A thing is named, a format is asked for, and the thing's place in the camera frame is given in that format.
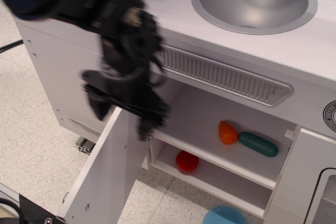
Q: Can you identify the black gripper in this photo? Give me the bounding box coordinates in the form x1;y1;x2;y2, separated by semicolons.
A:
80;69;171;142

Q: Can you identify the white cabinet door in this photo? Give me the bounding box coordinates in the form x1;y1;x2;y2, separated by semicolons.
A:
58;108;150;223

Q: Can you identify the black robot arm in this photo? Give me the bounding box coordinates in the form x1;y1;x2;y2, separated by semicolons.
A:
3;0;169;141

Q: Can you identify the white toy kitchen cabinet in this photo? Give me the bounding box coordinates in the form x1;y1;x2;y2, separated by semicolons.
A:
146;0;335;223

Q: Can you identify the silver fridge logo badge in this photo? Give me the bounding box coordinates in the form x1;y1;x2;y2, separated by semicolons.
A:
67;116;102;137

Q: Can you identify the aluminium extrusion foot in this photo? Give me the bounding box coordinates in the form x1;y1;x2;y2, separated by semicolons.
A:
76;137;96;155

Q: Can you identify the red toy tomato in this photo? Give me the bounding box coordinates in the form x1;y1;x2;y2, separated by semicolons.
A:
175;151;199;173

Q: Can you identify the orange toy carrot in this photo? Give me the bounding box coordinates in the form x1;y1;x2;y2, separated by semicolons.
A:
218;121;238;145

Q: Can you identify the silver vent grille panel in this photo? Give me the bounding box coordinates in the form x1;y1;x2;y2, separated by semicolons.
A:
158;45;293;107

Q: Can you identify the blue ball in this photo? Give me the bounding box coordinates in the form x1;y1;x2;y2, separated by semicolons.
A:
202;206;248;224

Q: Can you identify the green toy cucumber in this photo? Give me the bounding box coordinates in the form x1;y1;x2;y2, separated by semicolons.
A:
238;132;278;157

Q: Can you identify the silver round sink basin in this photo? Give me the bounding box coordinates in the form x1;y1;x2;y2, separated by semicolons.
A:
191;0;318;35

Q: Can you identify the white oven door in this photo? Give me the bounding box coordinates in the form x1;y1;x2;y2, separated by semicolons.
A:
274;129;335;223

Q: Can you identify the black oven dial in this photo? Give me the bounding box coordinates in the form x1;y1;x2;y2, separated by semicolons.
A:
323;101;336;132

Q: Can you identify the black metal base plate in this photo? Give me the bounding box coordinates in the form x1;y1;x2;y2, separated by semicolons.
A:
0;194;65;224

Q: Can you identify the black cable on floor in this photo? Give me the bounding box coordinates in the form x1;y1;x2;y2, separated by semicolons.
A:
0;39;24;53

